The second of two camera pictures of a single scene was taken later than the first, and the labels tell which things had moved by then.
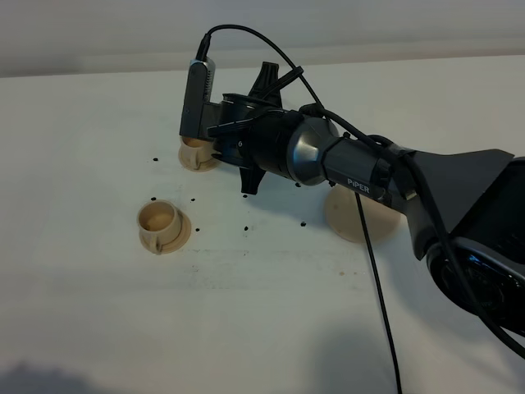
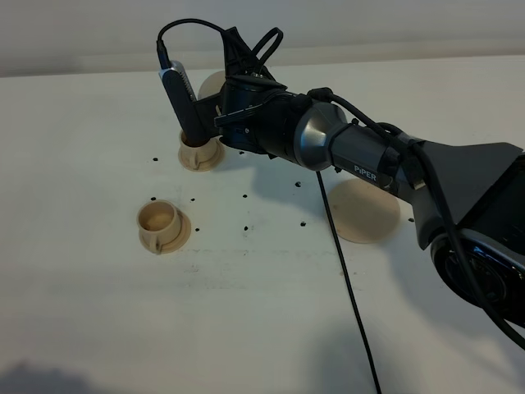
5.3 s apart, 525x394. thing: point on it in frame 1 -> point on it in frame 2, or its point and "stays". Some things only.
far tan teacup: x=196 y=150 stays
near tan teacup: x=159 y=223 stays
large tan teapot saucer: x=344 y=218 stays
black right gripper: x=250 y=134 -> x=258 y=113
